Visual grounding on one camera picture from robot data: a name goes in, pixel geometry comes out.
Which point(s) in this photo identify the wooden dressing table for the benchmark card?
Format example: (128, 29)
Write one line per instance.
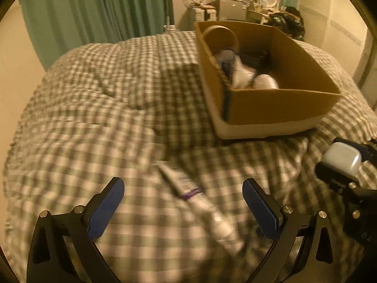
(256, 14)

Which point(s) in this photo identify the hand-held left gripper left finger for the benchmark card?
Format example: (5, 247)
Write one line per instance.
(104, 209)

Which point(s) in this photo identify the black object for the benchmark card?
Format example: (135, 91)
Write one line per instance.
(259, 60)

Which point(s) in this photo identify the tape roll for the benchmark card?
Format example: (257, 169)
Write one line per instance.
(221, 37)

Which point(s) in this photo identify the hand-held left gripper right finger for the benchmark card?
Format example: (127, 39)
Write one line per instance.
(262, 209)

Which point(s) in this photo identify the white tube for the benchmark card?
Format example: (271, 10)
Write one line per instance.
(203, 209)

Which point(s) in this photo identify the wide green curtain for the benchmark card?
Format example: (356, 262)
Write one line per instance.
(88, 11)

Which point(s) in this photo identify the grey mini fridge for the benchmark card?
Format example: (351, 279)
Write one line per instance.
(232, 9)

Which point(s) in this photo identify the clear water jug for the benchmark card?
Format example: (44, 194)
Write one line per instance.
(170, 29)

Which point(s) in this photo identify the cardboard box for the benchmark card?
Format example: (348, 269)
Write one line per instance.
(271, 106)

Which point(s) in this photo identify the white earbuds case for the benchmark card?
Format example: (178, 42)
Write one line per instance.
(343, 157)

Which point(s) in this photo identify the black plastic bags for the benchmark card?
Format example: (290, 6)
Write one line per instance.
(287, 22)

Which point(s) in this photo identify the white sock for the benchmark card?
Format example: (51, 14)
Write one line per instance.
(238, 70)

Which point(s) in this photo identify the white louvred wardrobe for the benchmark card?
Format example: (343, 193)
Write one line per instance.
(332, 20)

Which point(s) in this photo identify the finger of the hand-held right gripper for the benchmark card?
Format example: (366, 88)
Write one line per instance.
(363, 151)
(332, 177)

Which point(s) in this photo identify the white suitcase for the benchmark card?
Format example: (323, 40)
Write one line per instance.
(206, 14)

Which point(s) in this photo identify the green checked blanket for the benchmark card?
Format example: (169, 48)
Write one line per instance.
(117, 123)

